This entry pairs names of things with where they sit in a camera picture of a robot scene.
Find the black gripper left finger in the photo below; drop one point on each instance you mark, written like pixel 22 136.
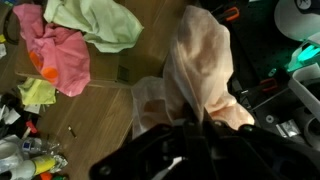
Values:
pixel 193 140

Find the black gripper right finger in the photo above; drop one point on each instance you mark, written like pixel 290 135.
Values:
pixel 216 135

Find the white bottle yellow label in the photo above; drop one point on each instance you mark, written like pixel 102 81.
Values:
pixel 36 165

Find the peach shirt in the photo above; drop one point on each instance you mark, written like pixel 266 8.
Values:
pixel 200 66

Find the pink shirt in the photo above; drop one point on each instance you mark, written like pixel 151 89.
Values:
pixel 63 56

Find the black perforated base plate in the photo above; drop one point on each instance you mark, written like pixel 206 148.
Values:
pixel 253 50

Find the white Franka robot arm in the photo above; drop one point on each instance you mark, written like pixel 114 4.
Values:
pixel 296 20

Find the light yellow shirt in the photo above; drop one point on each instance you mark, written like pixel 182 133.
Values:
pixel 100 23

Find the neon yellow cloth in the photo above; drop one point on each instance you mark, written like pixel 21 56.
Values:
pixel 36 91

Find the small red object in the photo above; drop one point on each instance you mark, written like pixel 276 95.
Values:
pixel 31 126

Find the small brown stick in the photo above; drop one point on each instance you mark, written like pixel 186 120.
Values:
pixel 72 131

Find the large cardboard box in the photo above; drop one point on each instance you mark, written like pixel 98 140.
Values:
pixel 106 66

